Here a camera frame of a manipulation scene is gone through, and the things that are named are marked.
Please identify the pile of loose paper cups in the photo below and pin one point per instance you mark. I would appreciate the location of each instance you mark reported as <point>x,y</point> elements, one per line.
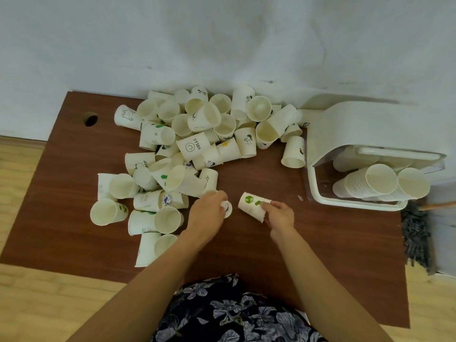
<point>199,138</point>

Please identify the dark floral dress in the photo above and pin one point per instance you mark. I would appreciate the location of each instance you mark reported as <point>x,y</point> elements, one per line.
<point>231,316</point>

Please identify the green print paper cup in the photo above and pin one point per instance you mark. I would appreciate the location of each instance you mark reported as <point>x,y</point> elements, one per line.
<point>249,205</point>

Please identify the person's right forearm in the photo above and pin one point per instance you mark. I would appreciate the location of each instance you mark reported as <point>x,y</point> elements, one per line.
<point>320,284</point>

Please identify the person's left hand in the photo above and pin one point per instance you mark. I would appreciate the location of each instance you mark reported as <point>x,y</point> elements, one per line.
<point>203,219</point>

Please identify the person's right hand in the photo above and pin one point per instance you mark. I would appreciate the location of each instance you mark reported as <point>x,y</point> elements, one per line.
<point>282,220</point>

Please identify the person's left fingers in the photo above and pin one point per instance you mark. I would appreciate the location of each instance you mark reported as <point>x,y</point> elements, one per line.
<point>215,197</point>

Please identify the stack of nested paper cups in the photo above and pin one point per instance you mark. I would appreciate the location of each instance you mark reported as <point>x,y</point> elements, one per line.
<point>413,183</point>
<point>370,181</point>

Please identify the person's right fingers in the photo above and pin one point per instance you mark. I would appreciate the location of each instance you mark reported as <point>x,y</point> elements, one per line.
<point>271,210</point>

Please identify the person's left forearm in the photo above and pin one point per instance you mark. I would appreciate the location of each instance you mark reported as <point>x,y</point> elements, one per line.
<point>142,292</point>

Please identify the small white paper cup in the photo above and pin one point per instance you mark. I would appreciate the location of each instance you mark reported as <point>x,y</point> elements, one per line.
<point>228,210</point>

